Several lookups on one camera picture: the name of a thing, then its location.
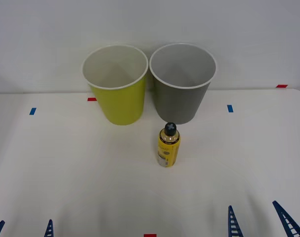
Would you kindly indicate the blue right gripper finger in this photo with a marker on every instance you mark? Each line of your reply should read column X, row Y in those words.
column 233, row 225
column 289, row 221

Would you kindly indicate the yellow bottle with black cap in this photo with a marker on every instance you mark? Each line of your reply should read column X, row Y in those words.
column 167, row 150

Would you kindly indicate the grey plastic bin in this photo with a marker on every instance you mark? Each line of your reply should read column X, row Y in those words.
column 179, row 103

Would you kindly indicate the yellow-green plastic bin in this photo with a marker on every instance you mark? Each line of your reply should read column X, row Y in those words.
column 122, row 103

